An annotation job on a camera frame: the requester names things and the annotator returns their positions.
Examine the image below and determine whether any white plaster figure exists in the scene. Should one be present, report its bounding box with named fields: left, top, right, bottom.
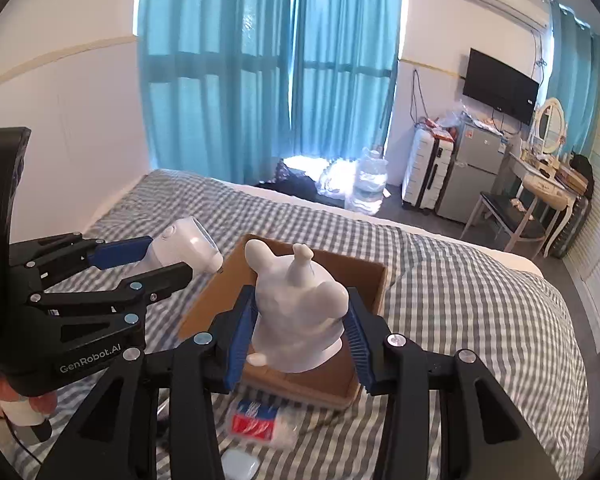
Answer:
left=243, top=238, right=350, bottom=374

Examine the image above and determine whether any clear packet red blue label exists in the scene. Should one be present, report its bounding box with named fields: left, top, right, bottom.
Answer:
left=225, top=395, right=306, bottom=449

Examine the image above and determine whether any chair with black seat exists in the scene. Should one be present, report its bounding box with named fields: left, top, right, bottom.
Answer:
left=461, top=191, right=548, bottom=256

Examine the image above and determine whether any white suitcase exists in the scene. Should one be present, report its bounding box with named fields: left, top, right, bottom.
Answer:
left=401, top=127, right=455, bottom=211

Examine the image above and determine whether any teal curtain beside mirror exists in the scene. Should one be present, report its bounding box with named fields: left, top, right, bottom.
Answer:
left=547, top=0, right=600, bottom=161

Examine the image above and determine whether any large clear water bottle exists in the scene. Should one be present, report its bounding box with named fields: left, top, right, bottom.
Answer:
left=345, top=146, right=390, bottom=215

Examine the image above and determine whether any dark ribbed suitcase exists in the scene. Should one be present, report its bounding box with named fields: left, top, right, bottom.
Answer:
left=550, top=195, right=589, bottom=261

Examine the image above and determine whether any black wall television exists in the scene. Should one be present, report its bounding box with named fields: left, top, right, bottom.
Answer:
left=462, top=48, right=541, bottom=126

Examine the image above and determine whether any small white round lid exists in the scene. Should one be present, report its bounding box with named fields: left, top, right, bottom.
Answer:
left=221, top=448, right=257, bottom=480

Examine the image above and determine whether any wide teal window curtain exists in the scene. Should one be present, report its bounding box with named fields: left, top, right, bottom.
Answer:
left=137, top=0, right=301, bottom=187

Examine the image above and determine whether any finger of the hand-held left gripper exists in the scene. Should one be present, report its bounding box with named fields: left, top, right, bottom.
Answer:
left=9, top=232, right=155, bottom=292
left=26, top=261, right=197, bottom=330

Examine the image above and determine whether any narrow teal window curtain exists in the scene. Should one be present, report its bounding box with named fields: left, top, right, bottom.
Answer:
left=290, top=0, right=407, bottom=162

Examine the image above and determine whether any white oval mirror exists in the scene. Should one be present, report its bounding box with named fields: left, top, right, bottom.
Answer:
left=530, top=97, right=567, bottom=158

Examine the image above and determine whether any clear plastic bag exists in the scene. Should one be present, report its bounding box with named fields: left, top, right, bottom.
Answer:
left=317, top=157, right=361, bottom=206

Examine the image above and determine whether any grey mini fridge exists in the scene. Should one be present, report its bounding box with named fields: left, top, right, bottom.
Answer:
left=437, top=112, right=511, bottom=224

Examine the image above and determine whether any black bag on floor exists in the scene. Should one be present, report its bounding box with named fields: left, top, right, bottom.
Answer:
left=255, top=158, right=327, bottom=199

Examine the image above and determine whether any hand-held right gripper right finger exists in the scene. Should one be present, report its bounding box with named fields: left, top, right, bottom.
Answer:
left=343, top=287, right=566, bottom=480

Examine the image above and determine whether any person's left hand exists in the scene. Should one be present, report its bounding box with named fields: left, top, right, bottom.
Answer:
left=0, top=374, right=59, bottom=418

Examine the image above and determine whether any white dressing table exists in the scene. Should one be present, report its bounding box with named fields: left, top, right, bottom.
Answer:
left=507, top=152, right=578, bottom=259

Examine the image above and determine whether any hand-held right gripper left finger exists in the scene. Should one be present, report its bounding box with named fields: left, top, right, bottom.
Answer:
left=35, top=285, right=260, bottom=480

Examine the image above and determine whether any white electric lint shaver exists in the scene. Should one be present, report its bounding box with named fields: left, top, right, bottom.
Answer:
left=147, top=216, right=224, bottom=274

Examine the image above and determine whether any black bag on dresser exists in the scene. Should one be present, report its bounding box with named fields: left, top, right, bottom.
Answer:
left=570, top=154, right=595, bottom=197

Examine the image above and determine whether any brown cardboard box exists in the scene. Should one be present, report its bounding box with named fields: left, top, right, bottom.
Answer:
left=178, top=233, right=388, bottom=409

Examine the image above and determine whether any bed with grey checkered sheet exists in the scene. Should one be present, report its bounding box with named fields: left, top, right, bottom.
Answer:
left=45, top=167, right=592, bottom=480

